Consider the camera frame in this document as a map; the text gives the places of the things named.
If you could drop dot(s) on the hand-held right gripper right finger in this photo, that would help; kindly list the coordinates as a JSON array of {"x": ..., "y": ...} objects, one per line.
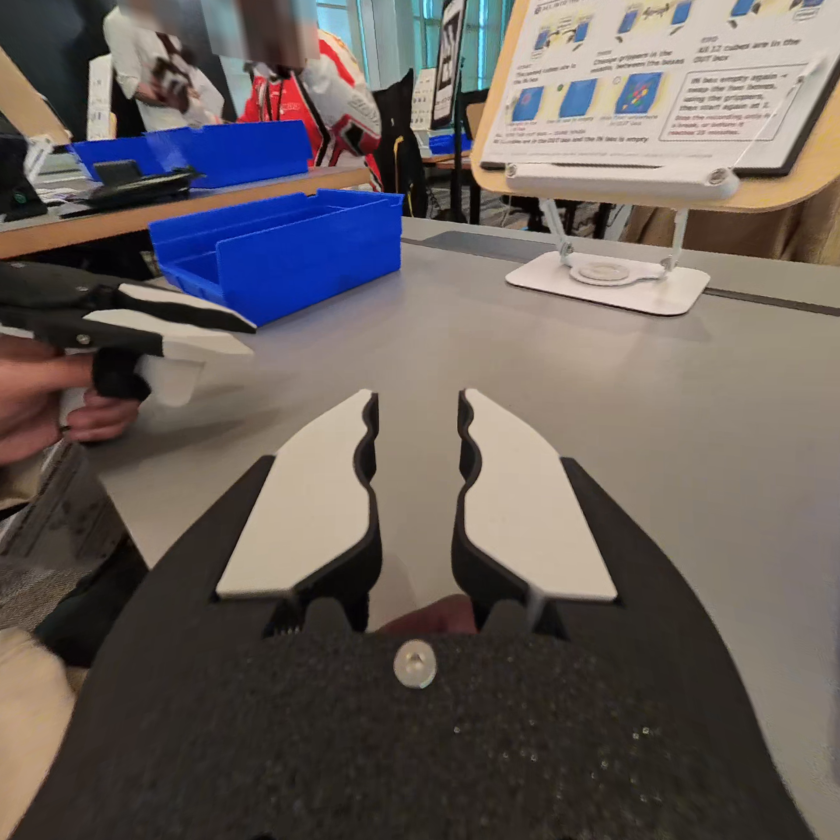
[{"x": 531, "y": 518}]

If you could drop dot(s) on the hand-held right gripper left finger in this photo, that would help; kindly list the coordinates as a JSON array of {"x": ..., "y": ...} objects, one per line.
[{"x": 302, "y": 518}]

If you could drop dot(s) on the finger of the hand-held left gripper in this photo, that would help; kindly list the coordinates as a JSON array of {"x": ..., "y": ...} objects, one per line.
[
  {"x": 197, "y": 344},
  {"x": 177, "y": 303}
]

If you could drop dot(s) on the blue plastic bin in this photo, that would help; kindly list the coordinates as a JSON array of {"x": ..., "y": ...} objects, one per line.
[
  {"x": 111, "y": 154},
  {"x": 308, "y": 262},
  {"x": 449, "y": 143},
  {"x": 256, "y": 151}
]

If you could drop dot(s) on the person's left forearm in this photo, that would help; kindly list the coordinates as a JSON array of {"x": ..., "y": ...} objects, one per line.
[{"x": 16, "y": 482}]

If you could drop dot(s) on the person's left hand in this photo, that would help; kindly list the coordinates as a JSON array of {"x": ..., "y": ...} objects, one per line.
[{"x": 33, "y": 394}]

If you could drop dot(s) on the wooden edged table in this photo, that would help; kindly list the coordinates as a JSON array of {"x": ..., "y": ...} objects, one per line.
[{"x": 197, "y": 210}]

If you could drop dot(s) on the black device green light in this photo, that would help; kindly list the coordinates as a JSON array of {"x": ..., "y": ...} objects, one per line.
[{"x": 16, "y": 184}]

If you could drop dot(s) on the brown cardboard piece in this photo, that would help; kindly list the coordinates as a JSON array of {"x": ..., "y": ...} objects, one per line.
[{"x": 29, "y": 98}]

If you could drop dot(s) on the white paper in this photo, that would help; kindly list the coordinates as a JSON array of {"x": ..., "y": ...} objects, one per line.
[{"x": 100, "y": 98}]

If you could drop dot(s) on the printed floor sheet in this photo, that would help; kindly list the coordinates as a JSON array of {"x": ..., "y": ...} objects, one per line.
[{"x": 79, "y": 512}]

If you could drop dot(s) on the person's black trousers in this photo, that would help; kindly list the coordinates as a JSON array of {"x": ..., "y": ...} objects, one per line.
[{"x": 98, "y": 604}]

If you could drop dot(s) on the wooden document stand white base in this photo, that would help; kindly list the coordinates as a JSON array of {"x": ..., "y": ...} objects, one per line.
[{"x": 610, "y": 289}]

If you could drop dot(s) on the person's cream sweater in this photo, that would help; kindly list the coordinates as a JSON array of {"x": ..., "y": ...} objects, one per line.
[{"x": 29, "y": 735}]

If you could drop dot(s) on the black white tag sign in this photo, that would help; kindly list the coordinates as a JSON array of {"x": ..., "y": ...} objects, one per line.
[{"x": 449, "y": 65}]

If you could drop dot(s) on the printed instruction sheet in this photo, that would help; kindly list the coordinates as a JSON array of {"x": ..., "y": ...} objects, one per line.
[{"x": 656, "y": 98}]

